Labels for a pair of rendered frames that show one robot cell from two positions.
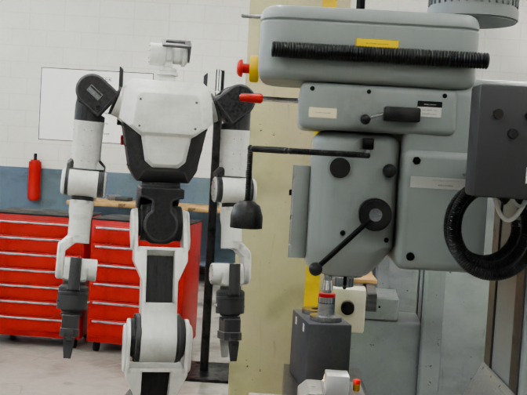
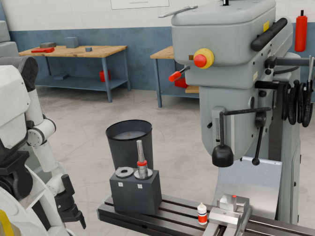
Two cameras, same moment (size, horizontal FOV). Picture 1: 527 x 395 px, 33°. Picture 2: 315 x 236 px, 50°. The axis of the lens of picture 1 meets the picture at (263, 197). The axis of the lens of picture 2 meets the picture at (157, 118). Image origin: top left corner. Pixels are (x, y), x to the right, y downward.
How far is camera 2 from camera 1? 200 cm
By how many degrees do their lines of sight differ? 62
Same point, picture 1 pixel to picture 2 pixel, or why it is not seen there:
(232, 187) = (47, 130)
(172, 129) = (16, 112)
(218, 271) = (57, 187)
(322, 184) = (246, 115)
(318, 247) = (244, 149)
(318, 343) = (154, 188)
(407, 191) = (266, 100)
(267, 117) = not seen: outside the picture
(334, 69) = not seen: hidden behind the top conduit
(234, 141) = (34, 99)
